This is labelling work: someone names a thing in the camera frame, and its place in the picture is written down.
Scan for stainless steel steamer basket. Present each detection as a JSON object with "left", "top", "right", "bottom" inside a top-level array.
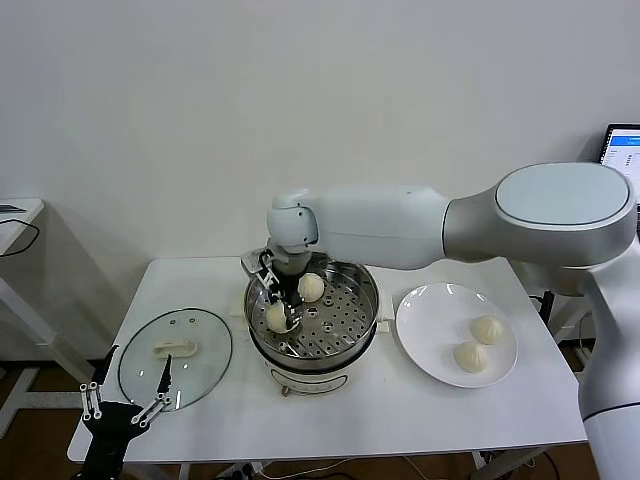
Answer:
[{"left": 230, "top": 248, "right": 395, "bottom": 364}]

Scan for white round plate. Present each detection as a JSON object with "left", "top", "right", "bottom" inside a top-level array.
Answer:
[{"left": 395, "top": 282, "right": 519, "bottom": 389}]

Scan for white side table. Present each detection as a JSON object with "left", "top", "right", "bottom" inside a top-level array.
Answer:
[
  {"left": 0, "top": 198, "right": 100, "bottom": 441},
  {"left": 552, "top": 294, "right": 601, "bottom": 374}
]

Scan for white steamed baozi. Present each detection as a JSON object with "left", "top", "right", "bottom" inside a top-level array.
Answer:
[
  {"left": 453, "top": 341, "right": 490, "bottom": 374},
  {"left": 469, "top": 314, "right": 505, "bottom": 346},
  {"left": 298, "top": 273, "right": 325, "bottom": 304},
  {"left": 264, "top": 302, "right": 297, "bottom": 335}
]

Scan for grey open laptop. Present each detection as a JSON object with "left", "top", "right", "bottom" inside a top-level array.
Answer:
[{"left": 598, "top": 123, "right": 640, "bottom": 176}]

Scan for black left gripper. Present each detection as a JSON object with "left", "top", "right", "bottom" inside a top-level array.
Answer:
[{"left": 79, "top": 343, "right": 174, "bottom": 480}]

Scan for black cable plug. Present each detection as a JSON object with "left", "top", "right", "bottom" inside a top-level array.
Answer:
[{"left": 529, "top": 289, "right": 555, "bottom": 342}]

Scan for thin black looped cable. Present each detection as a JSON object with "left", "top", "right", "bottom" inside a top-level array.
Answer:
[{"left": 0, "top": 218, "right": 42, "bottom": 259}]

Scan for white power strip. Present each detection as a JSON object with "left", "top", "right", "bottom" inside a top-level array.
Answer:
[{"left": 219, "top": 462, "right": 267, "bottom": 479}]

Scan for round glass lid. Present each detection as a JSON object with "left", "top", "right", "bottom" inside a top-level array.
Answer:
[{"left": 118, "top": 307, "right": 235, "bottom": 413}]

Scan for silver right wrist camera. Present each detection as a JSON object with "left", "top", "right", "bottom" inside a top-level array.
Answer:
[{"left": 239, "top": 248, "right": 276, "bottom": 277}]

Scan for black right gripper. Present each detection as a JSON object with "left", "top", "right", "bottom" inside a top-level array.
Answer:
[{"left": 260, "top": 268, "right": 305, "bottom": 332}]

